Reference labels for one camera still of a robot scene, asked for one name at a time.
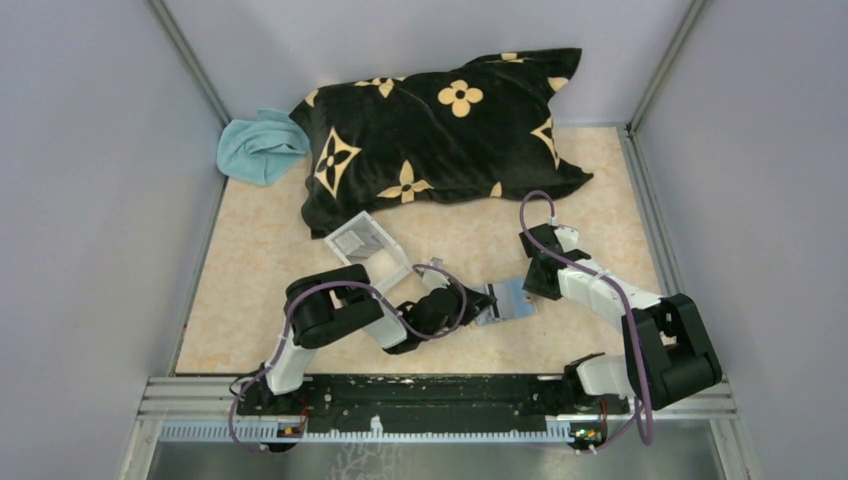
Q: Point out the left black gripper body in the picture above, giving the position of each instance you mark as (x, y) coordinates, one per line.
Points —
(454, 288)

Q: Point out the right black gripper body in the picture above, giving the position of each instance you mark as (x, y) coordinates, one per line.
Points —
(532, 285)

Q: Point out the beige card holder wallet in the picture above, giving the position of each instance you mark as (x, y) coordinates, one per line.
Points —
(511, 302)

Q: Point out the white plastic card box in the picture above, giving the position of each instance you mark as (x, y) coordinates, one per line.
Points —
(386, 268)

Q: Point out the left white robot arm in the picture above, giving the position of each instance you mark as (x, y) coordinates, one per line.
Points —
(324, 308)

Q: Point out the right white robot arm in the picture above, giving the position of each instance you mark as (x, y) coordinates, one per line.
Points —
(668, 355)

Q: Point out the white cards stack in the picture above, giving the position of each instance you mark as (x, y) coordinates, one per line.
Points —
(355, 246)

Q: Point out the black floral pillow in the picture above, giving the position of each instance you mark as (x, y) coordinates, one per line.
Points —
(482, 130)

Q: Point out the light blue cloth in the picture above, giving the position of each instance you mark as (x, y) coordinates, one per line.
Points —
(260, 151)

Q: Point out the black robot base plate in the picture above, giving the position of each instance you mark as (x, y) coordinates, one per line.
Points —
(406, 404)

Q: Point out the aluminium frame rail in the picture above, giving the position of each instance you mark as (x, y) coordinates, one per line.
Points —
(204, 408)

